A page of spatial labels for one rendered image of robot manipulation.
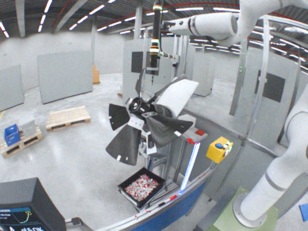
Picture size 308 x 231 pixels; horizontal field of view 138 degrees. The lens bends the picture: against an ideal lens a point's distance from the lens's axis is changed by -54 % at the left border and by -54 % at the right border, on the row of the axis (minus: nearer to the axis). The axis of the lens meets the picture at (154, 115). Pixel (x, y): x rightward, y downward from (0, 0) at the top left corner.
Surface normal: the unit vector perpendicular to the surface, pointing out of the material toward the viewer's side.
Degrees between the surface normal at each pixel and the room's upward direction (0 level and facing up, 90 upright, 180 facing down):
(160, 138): 23
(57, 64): 90
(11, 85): 90
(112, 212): 0
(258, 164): 90
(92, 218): 0
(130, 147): 48
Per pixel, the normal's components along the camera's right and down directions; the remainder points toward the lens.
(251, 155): -0.81, 0.18
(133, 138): 0.15, -0.29
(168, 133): -0.17, -0.79
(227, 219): 0.13, -0.92
